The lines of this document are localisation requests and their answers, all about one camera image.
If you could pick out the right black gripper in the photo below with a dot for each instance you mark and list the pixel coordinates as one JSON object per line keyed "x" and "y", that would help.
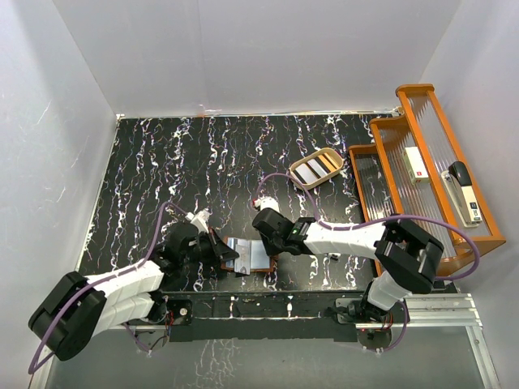
{"x": 269, "y": 250}

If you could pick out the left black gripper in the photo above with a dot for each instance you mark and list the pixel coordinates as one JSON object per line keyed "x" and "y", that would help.
{"x": 219, "y": 251}

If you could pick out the brown leather card holder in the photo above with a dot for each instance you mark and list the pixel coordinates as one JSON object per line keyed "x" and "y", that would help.
{"x": 252, "y": 257}

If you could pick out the stack of credit cards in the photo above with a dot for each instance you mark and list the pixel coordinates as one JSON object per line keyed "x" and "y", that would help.
{"x": 313, "y": 170}

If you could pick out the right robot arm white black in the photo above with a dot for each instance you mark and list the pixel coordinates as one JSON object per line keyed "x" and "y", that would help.
{"x": 409, "y": 254}

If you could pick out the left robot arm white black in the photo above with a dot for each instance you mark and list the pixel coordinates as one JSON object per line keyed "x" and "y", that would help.
{"x": 80, "y": 307}

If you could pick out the beige oval tray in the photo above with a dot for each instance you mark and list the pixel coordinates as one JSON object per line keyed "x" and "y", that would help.
{"x": 325, "y": 149}

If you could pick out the orange wooden tiered shelf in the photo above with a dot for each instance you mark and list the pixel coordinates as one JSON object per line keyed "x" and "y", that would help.
{"x": 384, "y": 185}

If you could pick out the white staple box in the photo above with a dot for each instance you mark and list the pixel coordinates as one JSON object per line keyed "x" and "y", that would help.
{"x": 414, "y": 165}

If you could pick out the black beige stapler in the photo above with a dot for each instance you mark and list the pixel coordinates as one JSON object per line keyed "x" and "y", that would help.
{"x": 458, "y": 184}

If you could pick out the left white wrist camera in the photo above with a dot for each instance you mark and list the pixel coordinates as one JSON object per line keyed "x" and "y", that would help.
{"x": 199, "y": 220}

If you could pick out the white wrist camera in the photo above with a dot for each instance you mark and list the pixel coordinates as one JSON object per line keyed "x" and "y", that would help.
{"x": 199, "y": 220}
{"x": 265, "y": 202}

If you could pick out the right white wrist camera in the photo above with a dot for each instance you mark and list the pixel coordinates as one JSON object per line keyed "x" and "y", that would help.
{"x": 265, "y": 202}

